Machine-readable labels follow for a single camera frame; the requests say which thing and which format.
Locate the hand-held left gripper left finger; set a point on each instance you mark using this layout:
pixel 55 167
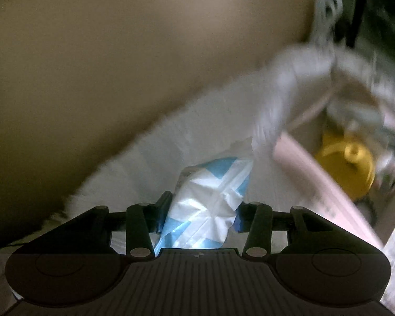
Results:
pixel 163 212

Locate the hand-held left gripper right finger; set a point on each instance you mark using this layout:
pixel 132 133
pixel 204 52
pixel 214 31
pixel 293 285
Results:
pixel 238 220

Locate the blue white plastic packet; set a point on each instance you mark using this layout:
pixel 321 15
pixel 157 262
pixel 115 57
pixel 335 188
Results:
pixel 204 200

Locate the pink cardboard box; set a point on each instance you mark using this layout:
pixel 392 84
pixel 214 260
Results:
pixel 302 158

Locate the white fluffy rug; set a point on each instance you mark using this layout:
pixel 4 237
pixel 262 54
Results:
pixel 184 131

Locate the yellow plush toy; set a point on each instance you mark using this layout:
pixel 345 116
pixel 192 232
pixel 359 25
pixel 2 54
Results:
pixel 335 158

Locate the glass panel computer case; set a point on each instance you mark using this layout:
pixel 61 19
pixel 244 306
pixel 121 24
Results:
pixel 381 6

